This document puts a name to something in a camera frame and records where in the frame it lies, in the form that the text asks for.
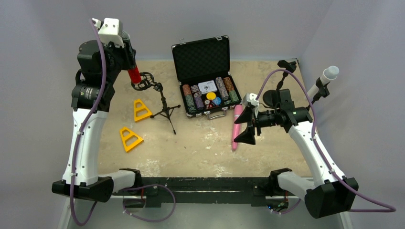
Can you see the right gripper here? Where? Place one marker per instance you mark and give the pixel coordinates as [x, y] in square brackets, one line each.
[254, 120]

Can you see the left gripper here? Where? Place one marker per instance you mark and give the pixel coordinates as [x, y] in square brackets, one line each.
[127, 56]

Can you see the red glitter microphone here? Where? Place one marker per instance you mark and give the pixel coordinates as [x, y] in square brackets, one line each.
[133, 69]

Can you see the black tripod shock-mount stand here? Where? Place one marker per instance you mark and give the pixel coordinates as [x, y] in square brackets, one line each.
[148, 81]

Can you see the black round-base mic stand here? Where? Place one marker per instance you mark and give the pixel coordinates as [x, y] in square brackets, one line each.
[318, 90]

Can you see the white microphone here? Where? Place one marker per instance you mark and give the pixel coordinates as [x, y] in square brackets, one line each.
[330, 73]

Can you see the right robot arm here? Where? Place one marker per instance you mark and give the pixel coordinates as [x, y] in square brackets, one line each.
[328, 193]

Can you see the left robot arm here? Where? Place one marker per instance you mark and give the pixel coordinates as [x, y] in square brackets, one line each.
[91, 98]

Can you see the black rear round-base stand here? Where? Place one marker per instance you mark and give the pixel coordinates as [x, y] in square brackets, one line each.
[289, 66]

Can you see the yellow triangle stand upper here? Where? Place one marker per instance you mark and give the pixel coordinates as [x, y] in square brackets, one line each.
[141, 111]

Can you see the yellow triangle stand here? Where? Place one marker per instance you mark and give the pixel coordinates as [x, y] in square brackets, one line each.
[130, 139]
[141, 111]

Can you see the yellow triangle stand lower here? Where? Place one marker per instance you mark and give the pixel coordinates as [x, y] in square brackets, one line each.
[130, 139]

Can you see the pink microphone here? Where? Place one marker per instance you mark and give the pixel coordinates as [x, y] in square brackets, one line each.
[236, 127]

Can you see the black poker chip case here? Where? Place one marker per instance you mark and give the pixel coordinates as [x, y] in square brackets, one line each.
[202, 61]

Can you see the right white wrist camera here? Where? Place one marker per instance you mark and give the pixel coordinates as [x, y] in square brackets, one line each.
[251, 101]

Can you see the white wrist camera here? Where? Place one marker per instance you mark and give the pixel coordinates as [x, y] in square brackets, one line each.
[109, 30]
[251, 101]

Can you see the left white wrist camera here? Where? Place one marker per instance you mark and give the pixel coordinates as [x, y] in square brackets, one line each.
[109, 30]

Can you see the black front mounting rail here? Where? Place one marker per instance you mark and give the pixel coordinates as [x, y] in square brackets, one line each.
[254, 191]

